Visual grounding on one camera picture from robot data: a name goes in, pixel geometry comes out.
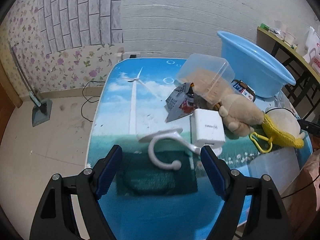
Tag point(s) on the yellow carabiner clip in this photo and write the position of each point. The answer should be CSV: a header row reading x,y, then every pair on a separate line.
x,y
262,143

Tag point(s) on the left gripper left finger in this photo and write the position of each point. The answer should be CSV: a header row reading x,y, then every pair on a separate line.
x,y
54,217

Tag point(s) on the clear box of toothpicks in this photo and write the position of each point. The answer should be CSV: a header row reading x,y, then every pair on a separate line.
x,y
211,76

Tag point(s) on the tan bear plush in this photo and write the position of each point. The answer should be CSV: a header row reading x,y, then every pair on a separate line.
x,y
239,114

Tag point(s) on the white plastic hook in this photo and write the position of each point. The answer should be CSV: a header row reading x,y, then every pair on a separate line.
x,y
170,140

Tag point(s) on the grey dustpan with handle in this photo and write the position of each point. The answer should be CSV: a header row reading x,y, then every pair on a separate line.
x,y
42,107

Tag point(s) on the yellow side table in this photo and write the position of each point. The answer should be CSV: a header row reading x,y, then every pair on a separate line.
x,y
304,95

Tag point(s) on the white bunny plush yellow net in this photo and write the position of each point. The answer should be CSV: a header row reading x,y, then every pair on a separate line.
x,y
282,128

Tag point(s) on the white power adapter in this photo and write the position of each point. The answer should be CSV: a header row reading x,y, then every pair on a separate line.
x,y
207,128

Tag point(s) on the grey red snack packet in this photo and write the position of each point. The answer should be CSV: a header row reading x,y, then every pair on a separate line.
x,y
180,102

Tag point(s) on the frosted plastic case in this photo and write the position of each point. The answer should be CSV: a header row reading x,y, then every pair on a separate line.
x,y
281,165

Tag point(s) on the card box with brown strap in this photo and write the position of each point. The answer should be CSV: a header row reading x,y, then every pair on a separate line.
x,y
242,88

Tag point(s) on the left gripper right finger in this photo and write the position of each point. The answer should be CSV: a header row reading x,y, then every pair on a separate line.
x,y
267,217

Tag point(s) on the pink white plastic bag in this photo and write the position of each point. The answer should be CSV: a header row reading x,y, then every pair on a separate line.
x,y
311,46

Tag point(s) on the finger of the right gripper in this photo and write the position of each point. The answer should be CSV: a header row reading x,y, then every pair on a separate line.
x,y
310,127

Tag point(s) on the light blue plastic basin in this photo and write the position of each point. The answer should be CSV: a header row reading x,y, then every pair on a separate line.
x,y
253,65

